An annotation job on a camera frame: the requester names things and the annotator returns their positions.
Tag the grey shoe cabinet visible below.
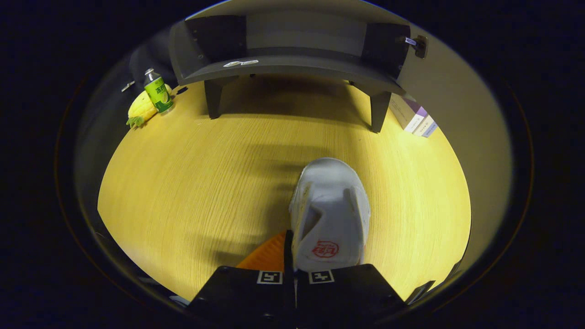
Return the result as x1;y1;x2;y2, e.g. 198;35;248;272
168;0;430;134

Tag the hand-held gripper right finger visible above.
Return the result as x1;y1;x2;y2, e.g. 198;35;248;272
296;264;407;329

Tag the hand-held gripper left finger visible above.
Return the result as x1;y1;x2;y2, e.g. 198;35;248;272
187;231;295;329

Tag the yellow plush toy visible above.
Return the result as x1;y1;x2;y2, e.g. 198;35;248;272
127;84;173;128

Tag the green drink bottle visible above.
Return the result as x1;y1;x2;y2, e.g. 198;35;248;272
144;68;174;114

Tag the purple white box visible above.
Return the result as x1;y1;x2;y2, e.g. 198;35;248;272
388;94;429;133

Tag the black backdrop cloth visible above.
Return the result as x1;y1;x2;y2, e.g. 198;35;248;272
75;30;183;151

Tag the white canvas shoe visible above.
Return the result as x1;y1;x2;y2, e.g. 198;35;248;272
289;158;371;273

